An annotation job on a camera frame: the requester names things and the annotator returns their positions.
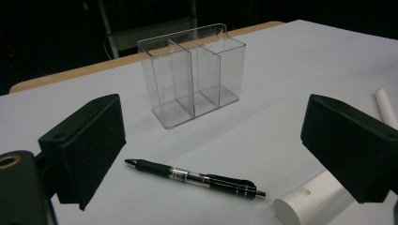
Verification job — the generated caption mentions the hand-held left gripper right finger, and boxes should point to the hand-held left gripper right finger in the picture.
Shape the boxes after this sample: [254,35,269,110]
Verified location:
[300,93,398,204]

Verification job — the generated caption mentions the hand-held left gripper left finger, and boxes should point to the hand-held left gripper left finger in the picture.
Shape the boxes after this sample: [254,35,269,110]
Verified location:
[38,93,127,211]

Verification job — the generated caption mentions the white cylinder tube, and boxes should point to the white cylinder tube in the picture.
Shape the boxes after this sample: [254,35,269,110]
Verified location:
[272,170,356,225]

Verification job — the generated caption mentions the white pen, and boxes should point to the white pen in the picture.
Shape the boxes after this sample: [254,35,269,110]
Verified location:
[375,88,398,130]

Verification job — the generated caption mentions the black pen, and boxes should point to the black pen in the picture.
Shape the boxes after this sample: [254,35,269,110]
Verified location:
[124,157,268,201]

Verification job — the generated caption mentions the clear plastic desk organizer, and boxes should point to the clear plastic desk organizer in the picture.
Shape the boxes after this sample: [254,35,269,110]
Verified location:
[136,22,247,130]

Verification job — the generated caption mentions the white table board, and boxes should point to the white table board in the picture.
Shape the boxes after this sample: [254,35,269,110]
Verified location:
[0,19,398,225]

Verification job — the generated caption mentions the white metal stand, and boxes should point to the white metal stand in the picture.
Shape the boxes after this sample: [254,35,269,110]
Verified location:
[97,0,199,60]

